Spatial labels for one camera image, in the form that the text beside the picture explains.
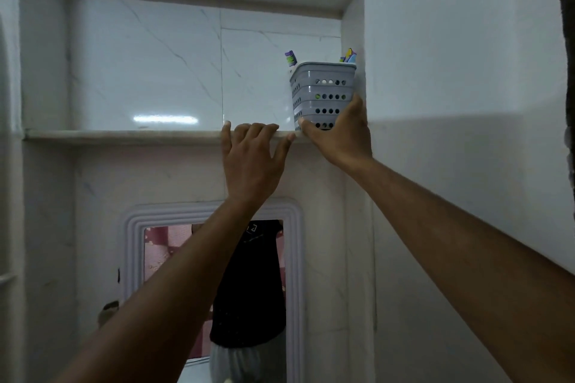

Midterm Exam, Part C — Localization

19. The white framed mirror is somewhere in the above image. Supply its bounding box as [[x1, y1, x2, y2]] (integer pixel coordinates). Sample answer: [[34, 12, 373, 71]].
[[119, 198, 306, 383]]

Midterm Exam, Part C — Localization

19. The person's left forearm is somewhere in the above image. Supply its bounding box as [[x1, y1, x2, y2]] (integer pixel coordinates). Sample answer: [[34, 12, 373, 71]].
[[53, 199, 258, 383]]

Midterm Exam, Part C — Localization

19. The person's left hand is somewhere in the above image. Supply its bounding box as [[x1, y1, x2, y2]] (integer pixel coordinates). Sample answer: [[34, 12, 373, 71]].
[[220, 121, 296, 211]]

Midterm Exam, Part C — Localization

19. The dark hanging object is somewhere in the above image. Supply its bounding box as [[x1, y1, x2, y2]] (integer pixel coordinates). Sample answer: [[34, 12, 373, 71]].
[[558, 0, 575, 223]]

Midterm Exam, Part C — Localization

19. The person's right forearm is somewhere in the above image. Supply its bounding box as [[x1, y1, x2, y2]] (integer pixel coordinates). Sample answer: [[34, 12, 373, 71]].
[[348, 157, 575, 383]]

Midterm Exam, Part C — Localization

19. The person's right hand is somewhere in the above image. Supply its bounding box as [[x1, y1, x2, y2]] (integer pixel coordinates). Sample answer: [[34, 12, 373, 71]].
[[297, 93, 374, 173]]

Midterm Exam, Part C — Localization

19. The grey perforated plastic basket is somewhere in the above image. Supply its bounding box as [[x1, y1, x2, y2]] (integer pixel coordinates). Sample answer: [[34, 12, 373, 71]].
[[289, 61, 358, 132]]

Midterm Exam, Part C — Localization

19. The white marble shelf ledge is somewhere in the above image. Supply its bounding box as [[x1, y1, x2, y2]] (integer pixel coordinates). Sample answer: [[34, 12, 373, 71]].
[[24, 128, 315, 146]]

